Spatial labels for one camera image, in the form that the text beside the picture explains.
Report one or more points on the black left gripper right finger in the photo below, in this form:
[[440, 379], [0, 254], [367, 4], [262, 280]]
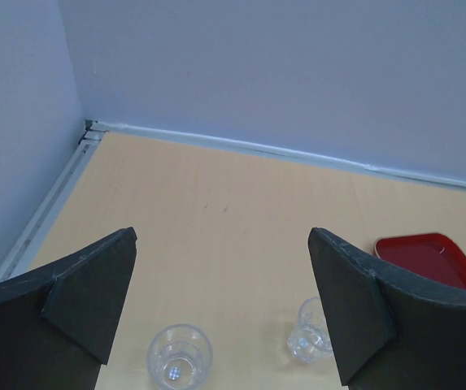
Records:
[[389, 328]]

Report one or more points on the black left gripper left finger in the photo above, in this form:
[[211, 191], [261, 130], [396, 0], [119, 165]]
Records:
[[58, 321]]

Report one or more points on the clear faceted glass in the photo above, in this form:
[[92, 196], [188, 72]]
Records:
[[309, 340]]

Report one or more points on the clear glass near left arm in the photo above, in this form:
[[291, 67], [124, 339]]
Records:
[[179, 357]]

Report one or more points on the red lacquer tray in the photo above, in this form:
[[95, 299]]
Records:
[[431, 255]]

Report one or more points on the aluminium table edge rail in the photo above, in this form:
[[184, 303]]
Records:
[[24, 250]]

